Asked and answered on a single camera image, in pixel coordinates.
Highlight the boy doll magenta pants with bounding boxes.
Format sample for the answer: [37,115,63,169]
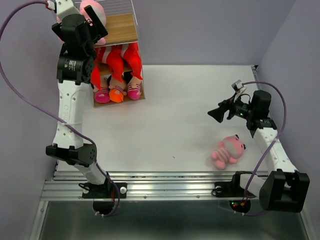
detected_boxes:
[91,76,110,104]

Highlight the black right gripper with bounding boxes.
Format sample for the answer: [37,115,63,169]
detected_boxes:
[206,92,255,123]

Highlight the white wire wooden shelf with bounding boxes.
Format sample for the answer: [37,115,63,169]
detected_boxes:
[55,0,146,108]

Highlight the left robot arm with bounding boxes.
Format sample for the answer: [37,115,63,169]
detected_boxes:
[45,0,111,197]

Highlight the red shark plush mouth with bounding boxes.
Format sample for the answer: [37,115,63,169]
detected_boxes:
[95,45,124,82]

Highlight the pink pig plush bottom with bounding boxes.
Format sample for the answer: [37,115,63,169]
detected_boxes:
[210,134,247,170]

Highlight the pink pig plush top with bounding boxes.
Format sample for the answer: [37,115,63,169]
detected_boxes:
[79,0,108,46]

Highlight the red whale plush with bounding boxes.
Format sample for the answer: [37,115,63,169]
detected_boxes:
[117,42,143,80]

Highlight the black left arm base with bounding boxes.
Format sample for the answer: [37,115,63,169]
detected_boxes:
[78,176,128,218]

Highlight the boy doll orange pants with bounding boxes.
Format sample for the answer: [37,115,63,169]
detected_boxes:
[107,76,127,103]

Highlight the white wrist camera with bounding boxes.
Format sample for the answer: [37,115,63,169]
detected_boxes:
[45,0,80,20]
[231,79,247,96]

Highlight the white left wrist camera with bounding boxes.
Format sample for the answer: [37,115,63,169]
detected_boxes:
[45,0,80,20]

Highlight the red plush corner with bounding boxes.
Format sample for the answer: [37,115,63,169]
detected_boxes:
[90,64,102,91]

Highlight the boy doll magenta striped shirt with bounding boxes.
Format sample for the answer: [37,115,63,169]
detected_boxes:
[123,71,142,100]

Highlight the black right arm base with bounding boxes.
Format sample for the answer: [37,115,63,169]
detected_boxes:
[211,171,259,217]

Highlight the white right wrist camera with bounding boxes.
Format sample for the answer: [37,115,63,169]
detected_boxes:
[231,79,247,96]

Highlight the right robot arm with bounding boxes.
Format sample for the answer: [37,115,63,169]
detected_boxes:
[207,90,310,213]

